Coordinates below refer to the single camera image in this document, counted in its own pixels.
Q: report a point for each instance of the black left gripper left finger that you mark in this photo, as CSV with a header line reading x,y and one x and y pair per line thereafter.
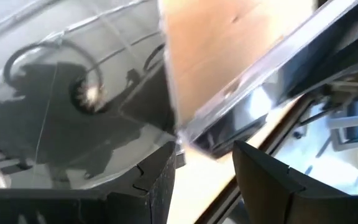
x,y
73,208

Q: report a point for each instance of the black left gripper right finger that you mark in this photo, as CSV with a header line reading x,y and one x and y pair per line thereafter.
x,y
291,199

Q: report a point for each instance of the grey jewel case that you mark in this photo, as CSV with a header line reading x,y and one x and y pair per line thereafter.
x,y
306,62
57,130

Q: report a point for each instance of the black aluminium table frame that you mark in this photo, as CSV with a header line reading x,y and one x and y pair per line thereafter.
x,y
225,205

